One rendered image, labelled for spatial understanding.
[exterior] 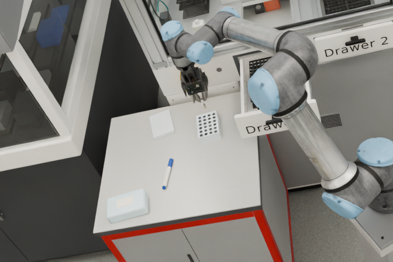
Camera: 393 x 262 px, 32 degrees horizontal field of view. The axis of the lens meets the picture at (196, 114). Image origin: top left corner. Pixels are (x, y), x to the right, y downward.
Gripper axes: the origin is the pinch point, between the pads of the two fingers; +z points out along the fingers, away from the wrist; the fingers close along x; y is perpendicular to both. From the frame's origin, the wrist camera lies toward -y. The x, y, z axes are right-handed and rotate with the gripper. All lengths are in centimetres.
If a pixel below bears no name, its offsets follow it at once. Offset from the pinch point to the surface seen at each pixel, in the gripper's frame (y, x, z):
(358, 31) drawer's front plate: -17, 61, 4
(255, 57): -24.1, 21.0, 8.7
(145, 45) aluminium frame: -27.0, -17.8, -9.0
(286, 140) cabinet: -22, 23, 57
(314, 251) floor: 9, 22, 97
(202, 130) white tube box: -1.6, -5.1, 17.9
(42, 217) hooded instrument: -15, -93, 58
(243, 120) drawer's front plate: 10.5, 12.9, 6.1
